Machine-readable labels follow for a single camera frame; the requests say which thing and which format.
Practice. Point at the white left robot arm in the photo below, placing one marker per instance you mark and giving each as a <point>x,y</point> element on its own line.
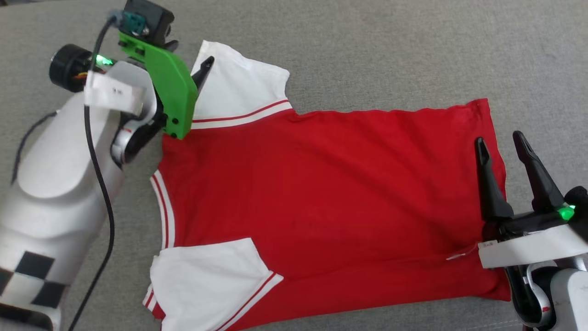
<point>55,165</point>

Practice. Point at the red and white shirt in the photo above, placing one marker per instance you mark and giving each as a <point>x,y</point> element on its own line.
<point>330,193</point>

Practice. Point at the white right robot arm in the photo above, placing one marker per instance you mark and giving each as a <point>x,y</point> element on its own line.
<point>569,299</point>

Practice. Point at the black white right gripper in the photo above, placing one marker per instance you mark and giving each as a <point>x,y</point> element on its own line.
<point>528,243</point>

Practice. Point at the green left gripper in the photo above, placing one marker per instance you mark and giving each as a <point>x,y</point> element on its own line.
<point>174,92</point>

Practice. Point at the white paper label band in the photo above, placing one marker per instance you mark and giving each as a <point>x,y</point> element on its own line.
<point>117,92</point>

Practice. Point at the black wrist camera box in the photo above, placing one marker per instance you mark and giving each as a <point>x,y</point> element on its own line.
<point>147,20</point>

